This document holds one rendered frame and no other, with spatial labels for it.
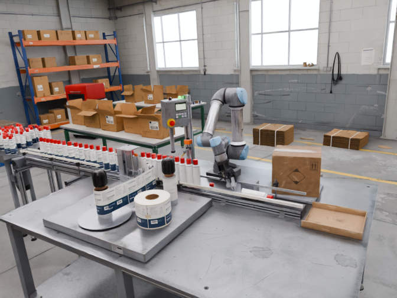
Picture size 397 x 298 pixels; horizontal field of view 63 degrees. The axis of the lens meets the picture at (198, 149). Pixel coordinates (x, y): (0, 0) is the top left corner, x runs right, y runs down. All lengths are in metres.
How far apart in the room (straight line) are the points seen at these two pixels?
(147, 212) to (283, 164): 0.93
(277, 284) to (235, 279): 0.18
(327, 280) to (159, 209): 0.87
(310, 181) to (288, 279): 0.82
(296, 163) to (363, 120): 5.19
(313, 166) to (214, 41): 6.80
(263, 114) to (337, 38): 2.31
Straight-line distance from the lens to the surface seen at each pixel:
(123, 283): 1.80
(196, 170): 2.21
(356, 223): 2.02
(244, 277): 1.54
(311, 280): 1.56
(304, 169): 2.16
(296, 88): 7.60
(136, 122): 4.36
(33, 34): 9.26
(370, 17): 7.13
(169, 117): 2.25
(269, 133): 6.21
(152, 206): 1.76
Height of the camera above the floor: 1.79
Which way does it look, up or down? 17 degrees down
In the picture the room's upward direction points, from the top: 3 degrees counter-clockwise
